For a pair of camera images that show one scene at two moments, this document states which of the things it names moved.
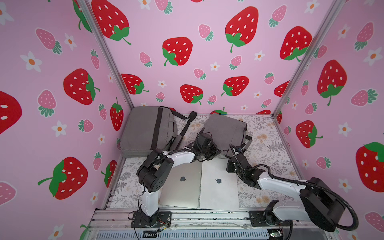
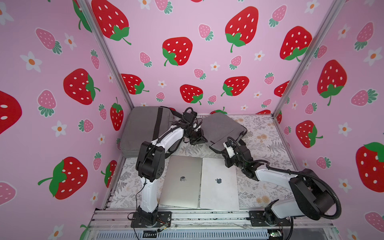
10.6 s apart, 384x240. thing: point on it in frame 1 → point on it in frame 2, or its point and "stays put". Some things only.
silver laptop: (219, 190) stays put
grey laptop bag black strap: (148, 129) stays put
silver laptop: (183, 188) stays put
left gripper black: (215, 150) → (200, 139)
